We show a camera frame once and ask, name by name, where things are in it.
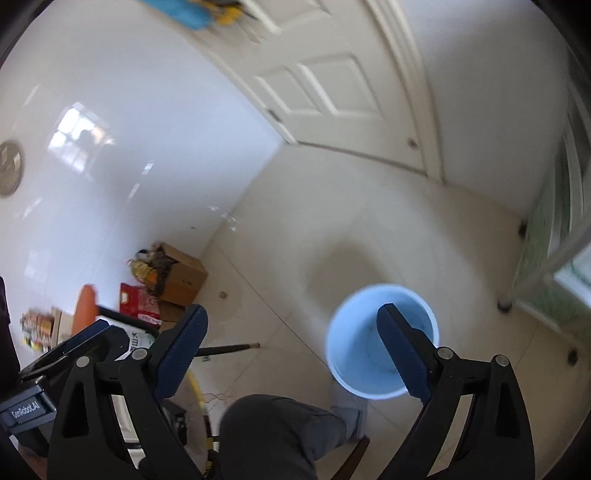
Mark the round orange table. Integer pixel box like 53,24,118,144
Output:
71,284,99,335

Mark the red packaging box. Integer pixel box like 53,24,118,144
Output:
119,283,161,327

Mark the condiment bottles group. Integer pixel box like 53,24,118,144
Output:
20,309,56,352

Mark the person's dark trouser leg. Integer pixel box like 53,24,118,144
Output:
218,394,349,479

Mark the blue cloth hanging on door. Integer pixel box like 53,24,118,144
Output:
143,0,213,30

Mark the grey slipper shoe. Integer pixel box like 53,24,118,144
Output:
331,386,369,442

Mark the brown cardboard box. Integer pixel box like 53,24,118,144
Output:
153,242,208,307

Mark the grey and yellow hanging apron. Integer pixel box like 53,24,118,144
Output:
199,0,256,26

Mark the round metal wall plate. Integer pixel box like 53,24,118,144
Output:
0,140,24,198

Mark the light blue plastic bucket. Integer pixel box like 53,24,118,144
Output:
325,284,440,401

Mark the white framed glass cabinet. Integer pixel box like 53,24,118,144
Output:
497,72,590,351

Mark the white panelled door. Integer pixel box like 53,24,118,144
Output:
193,1,443,181

